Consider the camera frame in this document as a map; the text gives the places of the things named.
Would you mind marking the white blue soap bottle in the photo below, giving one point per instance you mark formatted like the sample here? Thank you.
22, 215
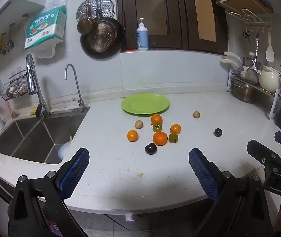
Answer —
142, 36

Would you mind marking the brown kiwi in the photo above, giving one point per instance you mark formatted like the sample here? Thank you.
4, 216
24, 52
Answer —
196, 114
139, 124

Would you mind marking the steel pot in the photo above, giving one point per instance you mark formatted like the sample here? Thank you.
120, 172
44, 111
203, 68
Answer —
242, 91

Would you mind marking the white ceramic jug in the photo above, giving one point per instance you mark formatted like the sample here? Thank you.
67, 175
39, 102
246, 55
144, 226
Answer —
269, 79

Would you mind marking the round steel steamer rack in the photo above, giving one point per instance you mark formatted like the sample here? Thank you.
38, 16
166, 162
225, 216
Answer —
107, 7

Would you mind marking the green plate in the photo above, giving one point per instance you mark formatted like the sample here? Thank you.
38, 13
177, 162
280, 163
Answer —
145, 104

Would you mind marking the steel kitchen sink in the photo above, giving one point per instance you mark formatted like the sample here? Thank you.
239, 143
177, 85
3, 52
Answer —
39, 139

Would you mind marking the dark plum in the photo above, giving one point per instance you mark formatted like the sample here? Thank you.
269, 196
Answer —
218, 132
151, 148

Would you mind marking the dark wooden window frame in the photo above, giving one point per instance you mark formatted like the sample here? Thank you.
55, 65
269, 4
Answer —
199, 25

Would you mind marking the black wire basket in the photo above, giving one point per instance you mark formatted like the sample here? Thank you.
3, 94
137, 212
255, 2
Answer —
16, 86

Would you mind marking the wooden cutting board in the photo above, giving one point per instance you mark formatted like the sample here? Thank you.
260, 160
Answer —
255, 6

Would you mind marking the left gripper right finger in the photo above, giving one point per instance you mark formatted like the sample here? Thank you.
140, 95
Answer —
240, 206

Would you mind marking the black frying pan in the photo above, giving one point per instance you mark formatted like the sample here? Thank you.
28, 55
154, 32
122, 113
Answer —
107, 38

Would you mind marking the white rice spoon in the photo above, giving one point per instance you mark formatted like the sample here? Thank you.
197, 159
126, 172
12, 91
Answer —
270, 56

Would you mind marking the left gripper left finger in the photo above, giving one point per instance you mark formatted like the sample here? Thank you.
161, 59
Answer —
26, 216

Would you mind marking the small copper saucepan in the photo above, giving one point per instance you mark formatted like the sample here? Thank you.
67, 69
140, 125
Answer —
87, 24

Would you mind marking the steel spatula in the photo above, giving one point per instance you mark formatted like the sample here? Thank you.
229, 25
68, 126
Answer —
252, 74

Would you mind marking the green fruit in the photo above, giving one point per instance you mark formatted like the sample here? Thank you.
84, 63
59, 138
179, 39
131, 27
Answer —
173, 138
157, 127

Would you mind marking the dark plum front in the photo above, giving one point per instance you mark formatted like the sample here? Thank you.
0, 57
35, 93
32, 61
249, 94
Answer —
151, 148

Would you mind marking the paper towel pack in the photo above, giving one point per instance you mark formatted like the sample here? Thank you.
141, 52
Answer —
45, 32

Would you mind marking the black scissors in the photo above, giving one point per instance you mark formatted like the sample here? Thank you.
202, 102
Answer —
246, 34

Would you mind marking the small orange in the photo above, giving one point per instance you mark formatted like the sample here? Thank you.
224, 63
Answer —
175, 129

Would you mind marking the white bowl in sink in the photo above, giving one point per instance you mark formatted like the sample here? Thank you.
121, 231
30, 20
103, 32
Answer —
63, 150

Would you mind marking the chrome main faucet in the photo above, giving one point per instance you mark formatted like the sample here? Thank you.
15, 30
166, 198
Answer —
42, 109

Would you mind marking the large front orange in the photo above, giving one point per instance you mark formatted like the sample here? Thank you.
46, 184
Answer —
160, 138

